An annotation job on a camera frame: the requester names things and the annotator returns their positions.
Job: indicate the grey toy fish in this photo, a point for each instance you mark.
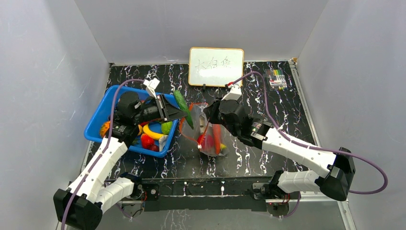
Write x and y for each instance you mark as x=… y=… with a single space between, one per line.
x=202 y=123

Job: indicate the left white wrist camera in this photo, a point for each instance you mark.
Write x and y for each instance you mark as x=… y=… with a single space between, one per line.
x=151 y=85

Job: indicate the white toy radish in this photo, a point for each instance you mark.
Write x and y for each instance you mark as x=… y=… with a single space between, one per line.
x=162 y=142

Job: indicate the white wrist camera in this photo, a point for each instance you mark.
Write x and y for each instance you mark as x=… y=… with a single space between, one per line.
x=151 y=85
x=234 y=92

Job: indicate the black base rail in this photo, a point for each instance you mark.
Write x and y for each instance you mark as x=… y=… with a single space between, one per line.
x=219 y=193

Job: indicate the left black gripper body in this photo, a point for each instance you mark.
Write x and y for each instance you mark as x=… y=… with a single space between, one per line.
x=148 y=113

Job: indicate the green toy cabbage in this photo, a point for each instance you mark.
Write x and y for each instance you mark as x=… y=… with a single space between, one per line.
x=166 y=127

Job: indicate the red toy pepper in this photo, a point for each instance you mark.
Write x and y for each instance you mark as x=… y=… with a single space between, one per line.
x=146 y=141

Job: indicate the dark red toy cherry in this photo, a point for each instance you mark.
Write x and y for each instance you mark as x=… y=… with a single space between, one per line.
x=154 y=148

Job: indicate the green toy cucumber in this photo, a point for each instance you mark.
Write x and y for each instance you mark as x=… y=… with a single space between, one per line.
x=184 y=107

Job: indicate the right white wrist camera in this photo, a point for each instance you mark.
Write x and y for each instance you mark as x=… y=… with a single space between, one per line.
x=234 y=92

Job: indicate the red toy apple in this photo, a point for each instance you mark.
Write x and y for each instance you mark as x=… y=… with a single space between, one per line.
x=206 y=143

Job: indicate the marker pen pack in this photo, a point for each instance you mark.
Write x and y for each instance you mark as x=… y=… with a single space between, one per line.
x=276 y=79

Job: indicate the small whiteboard yellow frame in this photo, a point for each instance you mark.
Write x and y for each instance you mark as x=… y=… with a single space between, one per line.
x=214 y=67

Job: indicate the orange toy carrot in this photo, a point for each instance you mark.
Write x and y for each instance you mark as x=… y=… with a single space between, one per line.
x=217 y=138

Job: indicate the orange bumpy toy fruit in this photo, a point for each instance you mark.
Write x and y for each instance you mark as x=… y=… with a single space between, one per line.
x=104 y=129

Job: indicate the blue plastic bin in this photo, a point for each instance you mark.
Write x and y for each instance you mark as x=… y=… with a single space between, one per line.
x=103 y=112

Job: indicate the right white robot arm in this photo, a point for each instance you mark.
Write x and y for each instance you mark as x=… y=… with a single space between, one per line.
x=328 y=173

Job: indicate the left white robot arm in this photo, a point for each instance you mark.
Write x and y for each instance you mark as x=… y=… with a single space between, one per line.
x=116 y=125

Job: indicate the clear orange zip bag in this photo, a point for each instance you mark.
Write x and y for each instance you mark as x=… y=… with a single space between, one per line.
x=192 y=134

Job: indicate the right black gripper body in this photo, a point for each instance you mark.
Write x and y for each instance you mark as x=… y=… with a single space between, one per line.
x=211 y=112

